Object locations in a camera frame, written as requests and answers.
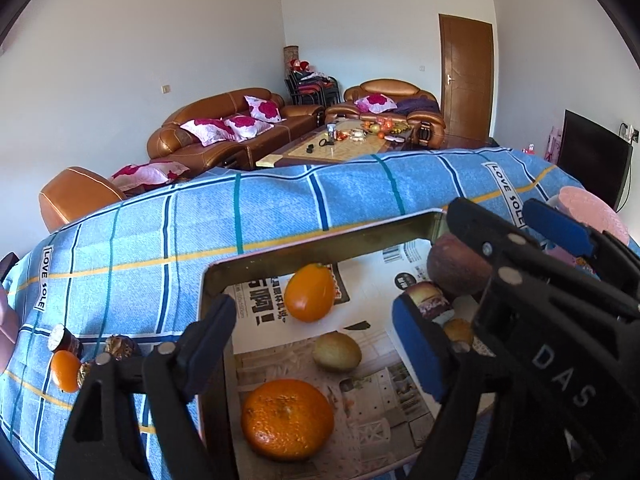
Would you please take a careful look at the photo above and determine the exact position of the brown leather armchair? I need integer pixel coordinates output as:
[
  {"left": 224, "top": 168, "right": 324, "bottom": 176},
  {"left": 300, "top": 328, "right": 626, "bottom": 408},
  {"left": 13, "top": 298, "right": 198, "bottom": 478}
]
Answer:
[{"left": 325, "top": 79, "right": 447, "bottom": 148}]

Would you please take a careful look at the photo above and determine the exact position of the brown leather ottoman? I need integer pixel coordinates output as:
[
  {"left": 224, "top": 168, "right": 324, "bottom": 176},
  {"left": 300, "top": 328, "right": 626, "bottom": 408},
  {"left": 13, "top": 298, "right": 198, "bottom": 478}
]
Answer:
[{"left": 39, "top": 166, "right": 128, "bottom": 233}]

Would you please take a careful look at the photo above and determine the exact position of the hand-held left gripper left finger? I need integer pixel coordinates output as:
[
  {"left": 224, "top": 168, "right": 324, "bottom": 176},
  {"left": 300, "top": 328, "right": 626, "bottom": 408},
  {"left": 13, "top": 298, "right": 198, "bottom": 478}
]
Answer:
[{"left": 52, "top": 294, "right": 238, "bottom": 480}]

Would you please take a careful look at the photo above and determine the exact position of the stack of black chairs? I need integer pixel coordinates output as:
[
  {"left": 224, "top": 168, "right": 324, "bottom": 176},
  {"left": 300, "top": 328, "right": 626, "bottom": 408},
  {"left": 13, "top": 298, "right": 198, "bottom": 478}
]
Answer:
[{"left": 285, "top": 71, "right": 342, "bottom": 107}]

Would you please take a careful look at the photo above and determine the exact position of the large bumpy orange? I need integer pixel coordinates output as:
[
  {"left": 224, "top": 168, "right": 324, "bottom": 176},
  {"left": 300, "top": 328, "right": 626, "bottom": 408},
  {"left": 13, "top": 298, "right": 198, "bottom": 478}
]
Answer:
[{"left": 241, "top": 379, "right": 335, "bottom": 462}]

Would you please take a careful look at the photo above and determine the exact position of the blue plaid tablecloth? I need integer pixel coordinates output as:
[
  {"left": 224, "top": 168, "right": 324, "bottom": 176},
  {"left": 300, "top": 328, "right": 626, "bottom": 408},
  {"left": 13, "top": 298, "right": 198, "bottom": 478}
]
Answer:
[{"left": 0, "top": 147, "right": 640, "bottom": 480}]

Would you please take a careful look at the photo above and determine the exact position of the smooth medium orange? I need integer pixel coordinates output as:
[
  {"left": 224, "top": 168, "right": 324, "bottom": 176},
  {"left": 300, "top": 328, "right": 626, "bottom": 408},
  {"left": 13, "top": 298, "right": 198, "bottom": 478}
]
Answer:
[{"left": 283, "top": 263, "right": 335, "bottom": 324}]

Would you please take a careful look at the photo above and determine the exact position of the black flat television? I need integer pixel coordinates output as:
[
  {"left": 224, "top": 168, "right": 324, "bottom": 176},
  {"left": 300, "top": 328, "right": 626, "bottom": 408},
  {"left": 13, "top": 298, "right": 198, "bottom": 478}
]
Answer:
[{"left": 556, "top": 109, "right": 632, "bottom": 211}]

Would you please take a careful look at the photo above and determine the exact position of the purple blanket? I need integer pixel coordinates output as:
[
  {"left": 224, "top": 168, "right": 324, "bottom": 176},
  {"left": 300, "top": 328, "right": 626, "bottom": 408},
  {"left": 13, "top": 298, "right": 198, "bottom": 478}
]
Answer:
[{"left": 395, "top": 97, "right": 441, "bottom": 116}]

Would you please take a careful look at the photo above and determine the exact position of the pink electric kettle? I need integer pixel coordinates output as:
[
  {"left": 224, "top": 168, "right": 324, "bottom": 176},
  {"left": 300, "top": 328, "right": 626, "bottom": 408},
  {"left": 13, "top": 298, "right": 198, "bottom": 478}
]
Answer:
[{"left": 0, "top": 285, "right": 18, "bottom": 371}]

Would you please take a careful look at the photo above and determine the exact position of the brown wooden door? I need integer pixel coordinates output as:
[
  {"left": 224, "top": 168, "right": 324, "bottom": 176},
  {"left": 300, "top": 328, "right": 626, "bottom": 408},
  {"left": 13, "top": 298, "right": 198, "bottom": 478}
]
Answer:
[{"left": 438, "top": 13, "right": 495, "bottom": 142}]

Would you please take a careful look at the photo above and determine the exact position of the wooden coffee table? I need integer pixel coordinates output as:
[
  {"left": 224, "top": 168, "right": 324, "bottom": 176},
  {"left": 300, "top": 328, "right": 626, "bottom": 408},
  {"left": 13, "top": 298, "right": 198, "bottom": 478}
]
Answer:
[{"left": 256, "top": 119, "right": 416, "bottom": 168}]

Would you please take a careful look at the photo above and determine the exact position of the floral pink white pillow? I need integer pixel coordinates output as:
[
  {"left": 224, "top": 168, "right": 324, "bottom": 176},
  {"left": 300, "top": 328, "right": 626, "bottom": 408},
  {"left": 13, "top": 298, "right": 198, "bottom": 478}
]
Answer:
[
  {"left": 355, "top": 94, "right": 398, "bottom": 114},
  {"left": 180, "top": 118, "right": 236, "bottom": 147},
  {"left": 223, "top": 115, "right": 275, "bottom": 142},
  {"left": 243, "top": 95, "right": 283, "bottom": 123}
]

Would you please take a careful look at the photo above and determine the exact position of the small orange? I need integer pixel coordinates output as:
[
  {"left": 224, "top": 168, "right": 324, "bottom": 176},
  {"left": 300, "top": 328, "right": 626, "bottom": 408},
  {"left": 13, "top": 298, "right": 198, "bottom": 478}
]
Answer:
[{"left": 50, "top": 350, "right": 82, "bottom": 394}]

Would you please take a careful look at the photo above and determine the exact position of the tan longan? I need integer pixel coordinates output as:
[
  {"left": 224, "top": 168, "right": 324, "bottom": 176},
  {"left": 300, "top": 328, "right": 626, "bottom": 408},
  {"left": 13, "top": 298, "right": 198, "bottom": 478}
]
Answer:
[
  {"left": 312, "top": 331, "right": 362, "bottom": 373},
  {"left": 442, "top": 318, "right": 475, "bottom": 353}
]

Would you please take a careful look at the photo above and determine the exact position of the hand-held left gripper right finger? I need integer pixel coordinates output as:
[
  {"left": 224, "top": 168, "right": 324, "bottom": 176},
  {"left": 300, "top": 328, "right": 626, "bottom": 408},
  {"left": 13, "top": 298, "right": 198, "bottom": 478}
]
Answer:
[{"left": 392, "top": 294, "right": 501, "bottom": 480}]

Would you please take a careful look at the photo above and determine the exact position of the floral pink blanket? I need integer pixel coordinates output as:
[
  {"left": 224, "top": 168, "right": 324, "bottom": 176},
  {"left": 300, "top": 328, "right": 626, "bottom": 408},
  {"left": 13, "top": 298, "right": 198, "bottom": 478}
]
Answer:
[{"left": 109, "top": 162, "right": 191, "bottom": 193}]

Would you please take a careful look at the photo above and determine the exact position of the purple passion fruit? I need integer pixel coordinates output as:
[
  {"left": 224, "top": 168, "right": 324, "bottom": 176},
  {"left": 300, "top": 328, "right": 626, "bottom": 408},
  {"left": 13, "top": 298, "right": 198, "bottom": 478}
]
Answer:
[{"left": 426, "top": 232, "right": 496, "bottom": 298}]

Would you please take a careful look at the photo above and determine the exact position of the brown leather three-seat sofa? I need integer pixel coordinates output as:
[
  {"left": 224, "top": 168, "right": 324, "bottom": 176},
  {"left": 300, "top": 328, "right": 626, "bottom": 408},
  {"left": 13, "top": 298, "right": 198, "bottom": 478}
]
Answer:
[{"left": 146, "top": 89, "right": 326, "bottom": 171}]

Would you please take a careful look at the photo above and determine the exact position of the pink tin box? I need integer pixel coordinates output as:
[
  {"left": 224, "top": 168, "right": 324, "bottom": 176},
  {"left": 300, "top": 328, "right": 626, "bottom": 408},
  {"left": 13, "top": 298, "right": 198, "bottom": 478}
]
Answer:
[{"left": 200, "top": 210, "right": 501, "bottom": 480}]

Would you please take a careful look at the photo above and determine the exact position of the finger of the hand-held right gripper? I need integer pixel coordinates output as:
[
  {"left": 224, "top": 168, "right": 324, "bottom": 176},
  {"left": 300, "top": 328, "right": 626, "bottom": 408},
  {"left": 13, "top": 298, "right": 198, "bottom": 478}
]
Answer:
[
  {"left": 445, "top": 197, "right": 551, "bottom": 311},
  {"left": 522, "top": 199, "right": 640, "bottom": 283}
]

